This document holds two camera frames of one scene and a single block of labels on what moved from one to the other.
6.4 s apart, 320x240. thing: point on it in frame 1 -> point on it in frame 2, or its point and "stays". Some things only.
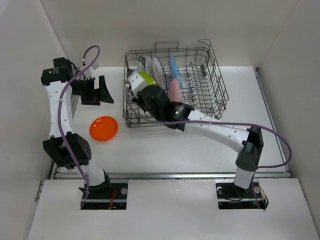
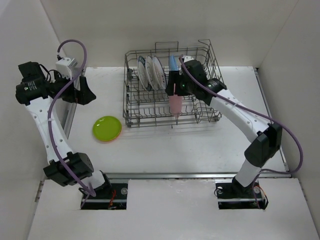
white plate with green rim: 141,63 stays
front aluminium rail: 75,175 stays
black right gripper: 137,99 -> 175,77
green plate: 148,78 -> 106,128
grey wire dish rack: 189,75 stays
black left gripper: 95,96 -> 85,94
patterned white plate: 159,72 stays
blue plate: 175,73 stays
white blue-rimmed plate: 149,65 stays
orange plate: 103,128 -> 106,142
